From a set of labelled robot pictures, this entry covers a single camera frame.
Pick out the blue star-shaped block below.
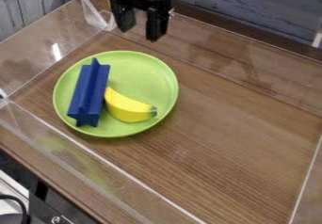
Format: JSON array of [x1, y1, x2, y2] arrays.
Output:
[[66, 57, 110, 127]]

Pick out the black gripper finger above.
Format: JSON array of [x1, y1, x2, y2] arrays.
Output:
[[110, 0, 136, 32], [145, 8, 169, 41]]

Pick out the lime green round plate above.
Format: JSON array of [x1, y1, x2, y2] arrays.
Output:
[[53, 51, 179, 137]]

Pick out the clear acrylic tray walls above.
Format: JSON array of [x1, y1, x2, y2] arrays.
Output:
[[0, 0, 322, 224]]

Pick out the clear acrylic corner bracket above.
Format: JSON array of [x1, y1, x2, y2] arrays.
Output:
[[80, 0, 117, 32]]

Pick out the yellow toy banana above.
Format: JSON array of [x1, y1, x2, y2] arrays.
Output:
[[104, 88, 157, 122]]

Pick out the black cable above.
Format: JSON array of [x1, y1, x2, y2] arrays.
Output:
[[0, 193, 30, 224]]

